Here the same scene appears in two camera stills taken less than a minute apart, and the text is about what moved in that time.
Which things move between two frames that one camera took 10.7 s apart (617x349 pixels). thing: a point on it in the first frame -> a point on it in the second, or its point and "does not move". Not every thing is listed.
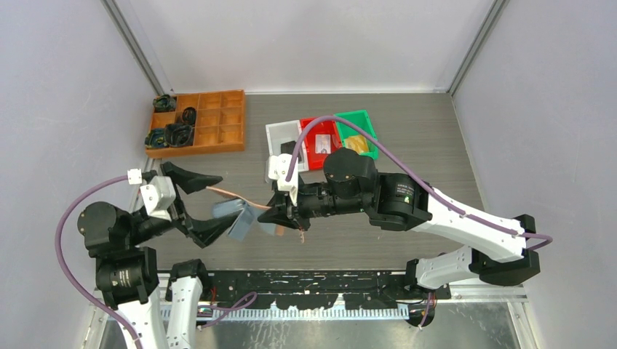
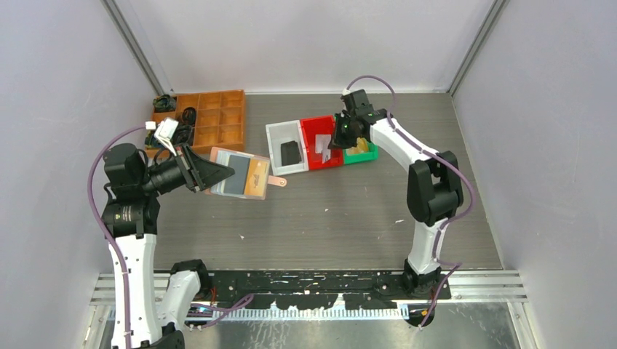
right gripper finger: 279,215 -> 342,141
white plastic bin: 287,131 does not move
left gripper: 200,230 -> 197,172
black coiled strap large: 178,135 does not move
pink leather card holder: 279,229 -> 251,177
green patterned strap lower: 156,138 does not move
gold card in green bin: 358,142 does not move
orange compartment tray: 219,127 does not move
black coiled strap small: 189,115 does not move
